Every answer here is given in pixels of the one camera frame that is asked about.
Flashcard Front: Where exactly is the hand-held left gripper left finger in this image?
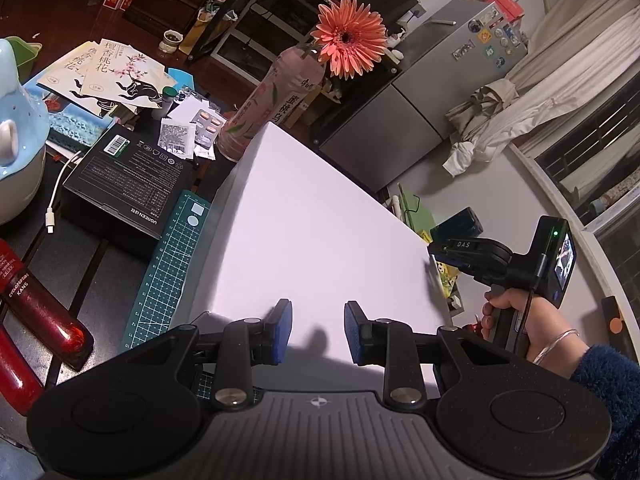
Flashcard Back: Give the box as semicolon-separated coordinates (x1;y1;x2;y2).
120;299;294;411

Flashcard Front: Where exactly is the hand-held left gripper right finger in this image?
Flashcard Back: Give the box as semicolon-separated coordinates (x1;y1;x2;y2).
344;301;539;409

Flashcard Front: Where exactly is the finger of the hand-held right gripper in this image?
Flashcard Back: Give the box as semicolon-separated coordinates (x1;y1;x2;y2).
427;246;468;270

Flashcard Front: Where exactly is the white box lid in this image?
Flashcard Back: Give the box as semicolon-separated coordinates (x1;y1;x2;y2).
172;122;453;396

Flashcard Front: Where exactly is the person's right forearm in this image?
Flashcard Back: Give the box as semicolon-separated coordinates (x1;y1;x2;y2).
570;345;640;480

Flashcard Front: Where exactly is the black slatted desktop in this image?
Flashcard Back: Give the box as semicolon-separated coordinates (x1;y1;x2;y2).
0;110;226;461

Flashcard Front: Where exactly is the person's right hand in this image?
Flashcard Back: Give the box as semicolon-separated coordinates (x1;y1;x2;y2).
482;292;569;361

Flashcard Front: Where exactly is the yellow tissue pack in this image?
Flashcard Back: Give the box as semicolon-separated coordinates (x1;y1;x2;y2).
431;230;466;311

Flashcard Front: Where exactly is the green cutting mat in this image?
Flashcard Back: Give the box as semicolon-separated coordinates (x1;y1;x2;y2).
122;189;261;401

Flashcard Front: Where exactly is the beige hanging coat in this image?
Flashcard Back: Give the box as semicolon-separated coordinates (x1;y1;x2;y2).
447;77;521;136

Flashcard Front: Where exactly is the window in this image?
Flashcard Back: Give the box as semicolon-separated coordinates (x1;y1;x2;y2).
510;60;640;311

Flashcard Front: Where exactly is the white curtain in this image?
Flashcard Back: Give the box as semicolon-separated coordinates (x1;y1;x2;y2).
445;0;640;178

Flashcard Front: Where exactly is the silver refrigerator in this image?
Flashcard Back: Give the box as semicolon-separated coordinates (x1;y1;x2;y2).
312;0;528;193

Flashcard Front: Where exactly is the black product box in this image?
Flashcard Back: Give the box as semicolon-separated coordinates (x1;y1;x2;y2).
59;121;197;261

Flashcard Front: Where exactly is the white printed sachet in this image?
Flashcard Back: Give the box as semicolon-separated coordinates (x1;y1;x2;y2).
159;120;197;160

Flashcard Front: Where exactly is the pill blister pack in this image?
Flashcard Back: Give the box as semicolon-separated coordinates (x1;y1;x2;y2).
190;109;226;136

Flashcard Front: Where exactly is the pink drink bottle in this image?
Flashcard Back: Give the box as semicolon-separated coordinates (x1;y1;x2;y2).
215;42;323;163

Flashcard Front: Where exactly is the red cosmetic bottle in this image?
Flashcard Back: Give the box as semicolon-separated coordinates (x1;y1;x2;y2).
0;325;46;416
0;237;95;371

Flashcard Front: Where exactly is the pink gerbera flower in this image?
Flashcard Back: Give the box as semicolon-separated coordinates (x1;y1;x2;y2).
310;0;388;81

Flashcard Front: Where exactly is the red box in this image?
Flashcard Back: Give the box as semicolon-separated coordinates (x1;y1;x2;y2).
485;0;526;21

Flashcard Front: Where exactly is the small dark cap bottle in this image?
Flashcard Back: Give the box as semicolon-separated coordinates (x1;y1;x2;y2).
160;86;180;120

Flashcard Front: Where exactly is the teal card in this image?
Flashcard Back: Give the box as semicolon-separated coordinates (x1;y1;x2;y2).
167;67;196;91

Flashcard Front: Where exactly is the blue picture book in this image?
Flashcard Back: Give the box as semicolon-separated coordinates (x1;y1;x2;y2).
22;82;116;136

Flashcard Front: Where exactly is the blossom print paper packet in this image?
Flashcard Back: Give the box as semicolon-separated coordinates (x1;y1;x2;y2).
80;37;168;111
37;42;101;106

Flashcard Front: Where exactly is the small white plant pot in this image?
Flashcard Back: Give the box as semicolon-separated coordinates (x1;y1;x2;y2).
159;29;185;53

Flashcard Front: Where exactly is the blue white mountain jar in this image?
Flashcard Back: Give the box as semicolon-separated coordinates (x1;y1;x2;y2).
0;37;51;226

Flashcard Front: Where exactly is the dark computer desk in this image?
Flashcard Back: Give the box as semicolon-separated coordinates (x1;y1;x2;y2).
190;0;426;61

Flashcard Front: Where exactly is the green plastic bin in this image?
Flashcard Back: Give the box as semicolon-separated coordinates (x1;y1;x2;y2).
2;36;43;83

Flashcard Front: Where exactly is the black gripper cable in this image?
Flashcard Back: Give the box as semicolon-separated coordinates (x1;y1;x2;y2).
517;255;546;346

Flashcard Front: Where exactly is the silver bracelet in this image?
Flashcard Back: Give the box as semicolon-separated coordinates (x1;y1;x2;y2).
532;329;581;366

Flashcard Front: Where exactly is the white charging cable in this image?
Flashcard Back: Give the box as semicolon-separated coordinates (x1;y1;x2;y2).
45;149;86;235

